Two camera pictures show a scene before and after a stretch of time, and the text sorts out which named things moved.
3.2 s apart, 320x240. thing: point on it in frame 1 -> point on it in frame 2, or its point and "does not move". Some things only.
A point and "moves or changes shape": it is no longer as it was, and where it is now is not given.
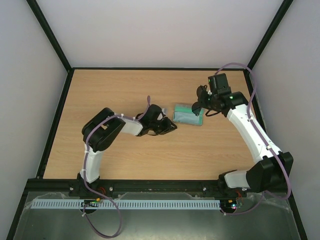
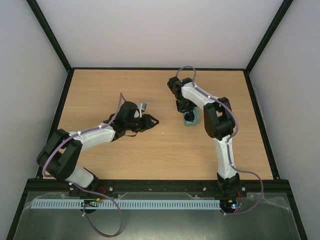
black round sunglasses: [202, 99] moves or changes shape
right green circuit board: [231, 203] does not move
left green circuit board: [97, 201] does not move
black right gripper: [203, 99] -> [187, 109]
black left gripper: [168, 127] -> [147, 122]
